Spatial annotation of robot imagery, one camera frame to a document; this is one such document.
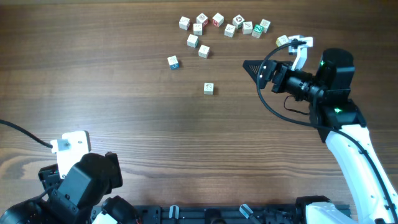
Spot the wooden block grid pattern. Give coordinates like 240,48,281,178
259,19,271,33

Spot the wooden block yellow side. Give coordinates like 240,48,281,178
275,35,289,47

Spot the wooden block blue side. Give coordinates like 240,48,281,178
167,55,180,70

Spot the wooden block globe picture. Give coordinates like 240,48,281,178
203,83,214,95

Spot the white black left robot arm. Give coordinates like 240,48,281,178
1,152,142,223

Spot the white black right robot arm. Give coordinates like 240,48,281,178
243,48,397,223

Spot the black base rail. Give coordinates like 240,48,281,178
135,204,299,224

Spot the wooden block black symbol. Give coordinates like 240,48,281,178
233,14,245,29

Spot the black right camera cable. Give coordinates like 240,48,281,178
256,40,398,215

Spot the wooden block green Z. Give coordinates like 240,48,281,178
252,24,264,39

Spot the wooden block red side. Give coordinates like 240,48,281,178
196,13,208,27

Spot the plain wooden block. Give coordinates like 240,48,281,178
193,23,203,36
198,45,210,58

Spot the wooden block red letter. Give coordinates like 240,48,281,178
212,12,224,27

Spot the wooden block grey figure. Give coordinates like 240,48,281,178
242,21,253,34

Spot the wooden block far left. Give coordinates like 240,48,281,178
178,16,190,30

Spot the wooden block tan pattern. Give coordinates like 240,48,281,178
224,24,236,38

